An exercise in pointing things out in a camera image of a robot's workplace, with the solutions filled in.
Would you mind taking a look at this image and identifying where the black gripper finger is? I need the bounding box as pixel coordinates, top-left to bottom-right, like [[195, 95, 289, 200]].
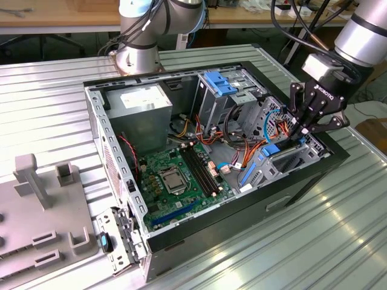
[[301, 101, 351, 141], [286, 82, 316, 140]]

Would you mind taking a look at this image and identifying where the orange red power wire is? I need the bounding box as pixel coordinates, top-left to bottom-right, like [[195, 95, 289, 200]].
[[272, 104, 299, 143]]

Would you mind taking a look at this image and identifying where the hard disk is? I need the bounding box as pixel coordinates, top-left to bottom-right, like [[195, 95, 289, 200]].
[[240, 137, 306, 187]]

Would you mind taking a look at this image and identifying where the grey metal disk bay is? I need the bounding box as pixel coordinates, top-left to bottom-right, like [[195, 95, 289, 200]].
[[238, 134, 331, 194]]

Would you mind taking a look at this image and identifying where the brown cardboard box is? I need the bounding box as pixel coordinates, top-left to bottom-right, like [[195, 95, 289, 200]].
[[354, 117, 387, 146]]

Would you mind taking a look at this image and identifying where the blue plastic drive latch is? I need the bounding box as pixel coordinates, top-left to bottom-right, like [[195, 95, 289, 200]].
[[204, 71, 240, 97]]

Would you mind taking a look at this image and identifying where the small white box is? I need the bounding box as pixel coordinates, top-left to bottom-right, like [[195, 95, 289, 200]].
[[275, 3, 293, 16], [288, 6, 313, 18]]

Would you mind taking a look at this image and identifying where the grey optical drive cage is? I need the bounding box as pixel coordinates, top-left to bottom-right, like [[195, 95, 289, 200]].
[[192, 68, 268, 138]]

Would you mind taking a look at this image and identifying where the wooden desk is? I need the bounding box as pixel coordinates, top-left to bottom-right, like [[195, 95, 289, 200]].
[[205, 0, 354, 31], [0, 0, 122, 34]]

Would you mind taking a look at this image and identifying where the black RAM slot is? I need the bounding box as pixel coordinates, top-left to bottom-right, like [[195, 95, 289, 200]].
[[189, 143, 220, 192], [180, 144, 214, 197]]

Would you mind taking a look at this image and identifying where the black open PC case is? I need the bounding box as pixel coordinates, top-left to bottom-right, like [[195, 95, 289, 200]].
[[83, 60, 351, 283]]

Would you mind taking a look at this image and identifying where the CPU socket with silver CPU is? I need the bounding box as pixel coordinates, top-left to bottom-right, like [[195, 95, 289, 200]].
[[157, 167, 189, 196]]

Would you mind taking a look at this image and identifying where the grey power supply unit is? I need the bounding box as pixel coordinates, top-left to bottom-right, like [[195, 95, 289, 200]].
[[104, 83, 174, 158]]

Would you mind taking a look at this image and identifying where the green motherboard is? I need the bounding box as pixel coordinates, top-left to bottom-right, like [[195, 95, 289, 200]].
[[137, 141, 237, 233]]

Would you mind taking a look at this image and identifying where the blue expansion slot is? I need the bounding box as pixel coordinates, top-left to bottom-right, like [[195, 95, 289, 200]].
[[151, 201, 200, 228]]

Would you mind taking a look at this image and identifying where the black case fan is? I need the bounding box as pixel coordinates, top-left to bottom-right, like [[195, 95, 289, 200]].
[[118, 132, 142, 185]]

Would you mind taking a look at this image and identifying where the blue black latch clip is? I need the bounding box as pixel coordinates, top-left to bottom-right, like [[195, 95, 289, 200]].
[[98, 231, 115, 254]]

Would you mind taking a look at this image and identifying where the grey parts rack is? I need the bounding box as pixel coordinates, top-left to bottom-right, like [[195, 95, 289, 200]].
[[0, 153, 100, 272]]

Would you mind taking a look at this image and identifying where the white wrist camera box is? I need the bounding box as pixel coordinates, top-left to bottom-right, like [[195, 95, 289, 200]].
[[301, 53, 344, 80]]

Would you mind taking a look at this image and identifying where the black camera cable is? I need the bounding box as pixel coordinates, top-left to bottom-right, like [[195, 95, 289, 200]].
[[270, 0, 354, 52]]

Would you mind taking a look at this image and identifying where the black cable bundle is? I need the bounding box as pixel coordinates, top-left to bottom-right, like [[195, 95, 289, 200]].
[[223, 104, 253, 149]]

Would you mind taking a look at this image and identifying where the orange red wire bundle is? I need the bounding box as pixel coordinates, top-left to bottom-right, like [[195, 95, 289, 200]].
[[193, 116, 265, 170]]

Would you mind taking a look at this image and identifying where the white plug blue wire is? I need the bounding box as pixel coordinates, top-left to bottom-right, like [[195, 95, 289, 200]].
[[217, 161, 243, 175]]

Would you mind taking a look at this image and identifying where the yellow wire bundle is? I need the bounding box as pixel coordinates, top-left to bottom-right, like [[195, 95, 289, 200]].
[[174, 114, 190, 138]]

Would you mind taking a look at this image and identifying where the grey robot cable bundle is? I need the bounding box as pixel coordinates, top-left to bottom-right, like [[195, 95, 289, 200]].
[[96, 0, 172, 58]]

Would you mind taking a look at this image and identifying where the grey slot cover bracket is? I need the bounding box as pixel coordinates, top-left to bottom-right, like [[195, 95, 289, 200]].
[[96, 206, 149, 276]]

